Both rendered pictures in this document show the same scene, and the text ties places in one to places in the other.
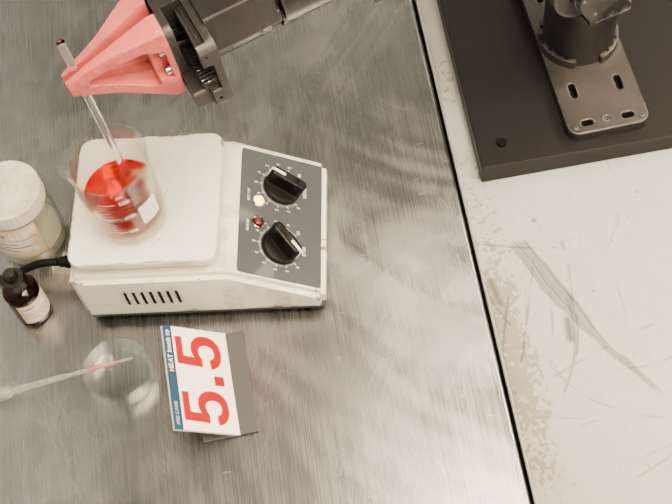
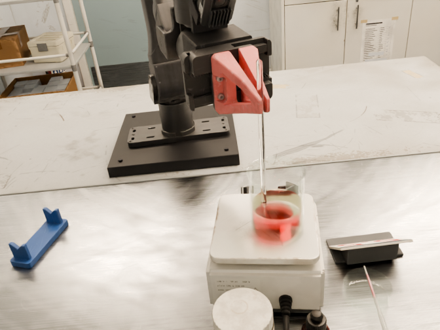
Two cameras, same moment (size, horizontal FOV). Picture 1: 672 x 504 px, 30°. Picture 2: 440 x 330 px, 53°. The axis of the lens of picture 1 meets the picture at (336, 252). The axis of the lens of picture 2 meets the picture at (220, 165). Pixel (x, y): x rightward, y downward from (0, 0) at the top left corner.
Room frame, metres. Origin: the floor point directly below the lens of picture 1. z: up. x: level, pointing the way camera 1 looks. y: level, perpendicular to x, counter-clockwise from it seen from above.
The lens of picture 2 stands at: (0.61, 0.54, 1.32)
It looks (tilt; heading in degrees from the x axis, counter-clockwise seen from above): 32 degrees down; 269
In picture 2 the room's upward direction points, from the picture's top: 6 degrees counter-clockwise
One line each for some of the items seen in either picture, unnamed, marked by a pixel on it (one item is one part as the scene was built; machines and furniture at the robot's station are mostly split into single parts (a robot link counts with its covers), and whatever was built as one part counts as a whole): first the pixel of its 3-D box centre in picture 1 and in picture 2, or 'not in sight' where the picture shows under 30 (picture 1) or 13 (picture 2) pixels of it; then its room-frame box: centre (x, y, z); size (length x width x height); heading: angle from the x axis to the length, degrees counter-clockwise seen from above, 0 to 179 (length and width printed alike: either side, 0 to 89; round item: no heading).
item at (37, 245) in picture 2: not in sight; (38, 234); (0.88, 0.02, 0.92); 0.10 x 0.03 x 0.04; 71
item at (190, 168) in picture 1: (147, 200); (264, 225); (0.56, 0.14, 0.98); 0.12 x 0.12 x 0.01; 80
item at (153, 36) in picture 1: (122, 46); (236, 90); (0.58, 0.12, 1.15); 0.09 x 0.07 x 0.07; 107
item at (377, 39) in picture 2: not in sight; (377, 42); (-0.52, -2.24, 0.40); 0.24 x 0.01 x 0.30; 179
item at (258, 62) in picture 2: (102, 125); (262, 151); (0.56, 0.15, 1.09); 0.01 x 0.01 x 0.20
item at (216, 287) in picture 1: (190, 226); (266, 238); (0.55, 0.11, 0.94); 0.22 x 0.13 x 0.08; 80
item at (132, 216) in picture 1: (115, 189); (277, 203); (0.55, 0.16, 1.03); 0.07 x 0.06 x 0.08; 86
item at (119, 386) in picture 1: (118, 373); (366, 291); (0.45, 0.19, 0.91); 0.06 x 0.06 x 0.02
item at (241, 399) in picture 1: (209, 378); (366, 240); (0.42, 0.12, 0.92); 0.09 x 0.06 x 0.04; 1
